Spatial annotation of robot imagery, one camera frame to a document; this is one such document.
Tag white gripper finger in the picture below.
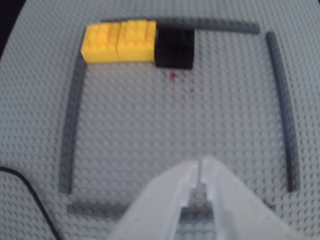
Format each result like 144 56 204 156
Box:
106 159 200 240
200 154 301 240

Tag black Lego cube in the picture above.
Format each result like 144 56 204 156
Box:
154 26 196 70

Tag grey Lego baseplate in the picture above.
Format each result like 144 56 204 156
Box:
0 0 320 240

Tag thick black cable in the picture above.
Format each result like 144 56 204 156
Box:
0 165 65 240

